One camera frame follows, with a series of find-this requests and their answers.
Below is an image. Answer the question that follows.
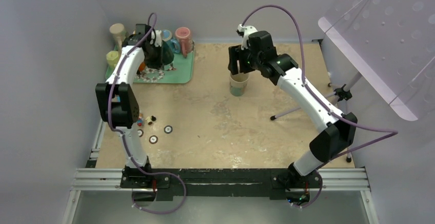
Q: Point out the blue handled mug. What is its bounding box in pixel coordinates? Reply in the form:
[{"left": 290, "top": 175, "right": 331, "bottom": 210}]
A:
[{"left": 162, "top": 29, "right": 181, "bottom": 54}]

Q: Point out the pink ghost mug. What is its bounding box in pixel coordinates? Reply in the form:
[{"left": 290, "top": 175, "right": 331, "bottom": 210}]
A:
[{"left": 175, "top": 27, "right": 193, "bottom": 58}]

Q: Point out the light green mug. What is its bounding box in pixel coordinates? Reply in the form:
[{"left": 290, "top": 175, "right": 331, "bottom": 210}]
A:
[{"left": 106, "top": 50, "right": 121, "bottom": 69}]

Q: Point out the orange mug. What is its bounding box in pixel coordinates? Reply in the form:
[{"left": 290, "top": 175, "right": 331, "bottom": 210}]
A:
[{"left": 138, "top": 62, "right": 146, "bottom": 72}]

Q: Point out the dark green mug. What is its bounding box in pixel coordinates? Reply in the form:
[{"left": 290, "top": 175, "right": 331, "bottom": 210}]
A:
[{"left": 161, "top": 41, "right": 174, "bottom": 66}]

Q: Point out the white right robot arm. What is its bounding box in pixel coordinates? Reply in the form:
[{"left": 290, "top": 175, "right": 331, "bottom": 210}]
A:
[{"left": 228, "top": 26, "right": 357, "bottom": 187}]

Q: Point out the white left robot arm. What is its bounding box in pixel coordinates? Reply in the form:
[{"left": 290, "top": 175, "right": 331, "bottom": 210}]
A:
[{"left": 95, "top": 37, "right": 174, "bottom": 188}]

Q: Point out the beige tall mug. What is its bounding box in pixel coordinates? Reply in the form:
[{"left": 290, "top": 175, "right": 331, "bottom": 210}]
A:
[{"left": 109, "top": 23, "right": 127, "bottom": 50}]

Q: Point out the green floral tray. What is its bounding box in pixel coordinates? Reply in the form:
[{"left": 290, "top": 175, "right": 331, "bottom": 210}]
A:
[{"left": 105, "top": 52, "right": 194, "bottom": 84}]

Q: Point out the small beige black toy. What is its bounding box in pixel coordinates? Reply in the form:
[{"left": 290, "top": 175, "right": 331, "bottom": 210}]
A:
[{"left": 145, "top": 115, "right": 156, "bottom": 125}]

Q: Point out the small colourful toy figure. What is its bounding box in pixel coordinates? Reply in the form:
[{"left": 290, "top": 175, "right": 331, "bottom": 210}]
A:
[{"left": 136, "top": 113, "right": 143, "bottom": 127}]

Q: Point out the round black white disc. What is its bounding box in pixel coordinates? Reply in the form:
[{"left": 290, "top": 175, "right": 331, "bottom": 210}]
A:
[{"left": 164, "top": 125, "right": 173, "bottom": 134}]

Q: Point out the round dark disc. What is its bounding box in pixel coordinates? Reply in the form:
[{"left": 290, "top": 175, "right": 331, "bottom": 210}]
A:
[{"left": 137, "top": 129, "right": 144, "bottom": 137}]

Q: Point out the round brown white disc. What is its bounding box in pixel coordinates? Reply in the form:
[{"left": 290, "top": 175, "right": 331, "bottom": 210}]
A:
[{"left": 149, "top": 135, "right": 159, "bottom": 144}]

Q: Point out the white tripod stand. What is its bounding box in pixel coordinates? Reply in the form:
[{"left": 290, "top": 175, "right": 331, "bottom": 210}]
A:
[{"left": 270, "top": 72, "right": 364, "bottom": 164}]

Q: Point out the translucent perforated panel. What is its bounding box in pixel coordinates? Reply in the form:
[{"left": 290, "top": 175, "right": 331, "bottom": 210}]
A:
[{"left": 318, "top": 0, "right": 434, "bottom": 121}]

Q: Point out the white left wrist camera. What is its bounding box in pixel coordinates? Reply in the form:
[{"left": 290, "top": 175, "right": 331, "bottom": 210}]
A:
[{"left": 150, "top": 30, "right": 162, "bottom": 47}]

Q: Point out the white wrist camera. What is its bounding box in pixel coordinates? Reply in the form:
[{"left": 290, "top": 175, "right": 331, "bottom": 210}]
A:
[
  {"left": 236, "top": 24, "right": 257, "bottom": 50},
  {"left": 150, "top": 30, "right": 162, "bottom": 47}
]

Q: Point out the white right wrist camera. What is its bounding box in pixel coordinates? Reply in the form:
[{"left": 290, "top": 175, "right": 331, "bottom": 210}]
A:
[{"left": 236, "top": 24, "right": 257, "bottom": 50}]

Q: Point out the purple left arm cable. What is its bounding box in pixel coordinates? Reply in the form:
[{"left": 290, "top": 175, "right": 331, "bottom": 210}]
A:
[{"left": 107, "top": 12, "right": 187, "bottom": 215}]

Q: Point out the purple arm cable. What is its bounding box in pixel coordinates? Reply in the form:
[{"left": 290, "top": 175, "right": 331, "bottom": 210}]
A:
[
  {"left": 107, "top": 12, "right": 187, "bottom": 215},
  {"left": 241, "top": 5, "right": 399, "bottom": 210}
]

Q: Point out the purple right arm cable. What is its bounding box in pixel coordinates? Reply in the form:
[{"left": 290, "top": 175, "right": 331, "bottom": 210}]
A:
[{"left": 241, "top": 5, "right": 399, "bottom": 210}]

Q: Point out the aluminium frame rail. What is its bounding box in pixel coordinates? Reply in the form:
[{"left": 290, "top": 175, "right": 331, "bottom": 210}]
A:
[{"left": 63, "top": 124, "right": 379, "bottom": 223}]

